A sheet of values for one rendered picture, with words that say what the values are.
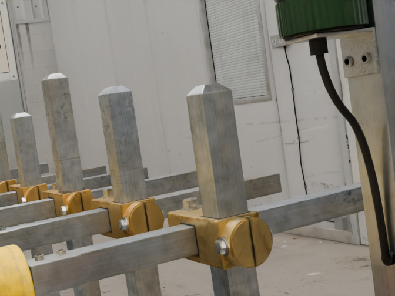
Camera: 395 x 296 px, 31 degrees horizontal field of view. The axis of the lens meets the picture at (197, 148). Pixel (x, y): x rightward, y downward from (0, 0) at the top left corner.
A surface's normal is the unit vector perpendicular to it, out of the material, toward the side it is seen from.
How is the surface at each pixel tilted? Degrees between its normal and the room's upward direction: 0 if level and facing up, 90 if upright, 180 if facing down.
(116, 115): 90
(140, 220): 90
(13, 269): 56
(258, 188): 90
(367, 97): 90
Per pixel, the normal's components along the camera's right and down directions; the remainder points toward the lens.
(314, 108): -0.87, 0.15
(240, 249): 0.47, 0.00
